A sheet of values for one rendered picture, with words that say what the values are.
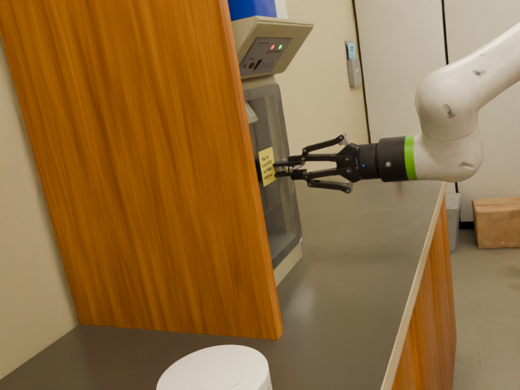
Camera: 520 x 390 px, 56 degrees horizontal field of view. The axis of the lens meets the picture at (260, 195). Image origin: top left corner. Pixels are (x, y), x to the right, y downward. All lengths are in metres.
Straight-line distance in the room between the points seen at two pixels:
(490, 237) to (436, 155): 2.81
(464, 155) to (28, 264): 0.90
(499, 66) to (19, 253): 0.99
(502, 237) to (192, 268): 3.04
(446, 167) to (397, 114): 3.01
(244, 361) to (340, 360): 0.28
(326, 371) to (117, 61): 0.64
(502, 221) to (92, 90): 3.15
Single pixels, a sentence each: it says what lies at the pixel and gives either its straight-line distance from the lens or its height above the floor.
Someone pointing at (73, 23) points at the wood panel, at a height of 1.56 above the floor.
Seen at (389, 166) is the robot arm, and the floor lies 1.20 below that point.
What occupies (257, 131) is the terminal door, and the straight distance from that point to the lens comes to 1.07.
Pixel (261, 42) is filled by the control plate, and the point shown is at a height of 1.47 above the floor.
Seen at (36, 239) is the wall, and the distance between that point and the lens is 1.17.
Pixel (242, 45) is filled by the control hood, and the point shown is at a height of 1.47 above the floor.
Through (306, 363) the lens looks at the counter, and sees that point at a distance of 0.87.
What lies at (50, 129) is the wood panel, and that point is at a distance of 1.08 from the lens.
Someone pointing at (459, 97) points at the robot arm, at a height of 1.32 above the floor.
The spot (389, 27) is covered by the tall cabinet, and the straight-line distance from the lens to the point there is 3.98.
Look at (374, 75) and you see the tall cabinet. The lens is 4.00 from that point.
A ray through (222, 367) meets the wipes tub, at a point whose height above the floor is 1.09.
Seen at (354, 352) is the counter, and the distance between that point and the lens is 0.88.
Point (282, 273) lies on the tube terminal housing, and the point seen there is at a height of 0.96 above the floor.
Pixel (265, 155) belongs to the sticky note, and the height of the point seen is 1.24.
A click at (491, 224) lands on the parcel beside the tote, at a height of 0.19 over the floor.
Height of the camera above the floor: 1.41
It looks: 13 degrees down
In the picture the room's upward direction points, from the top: 10 degrees counter-clockwise
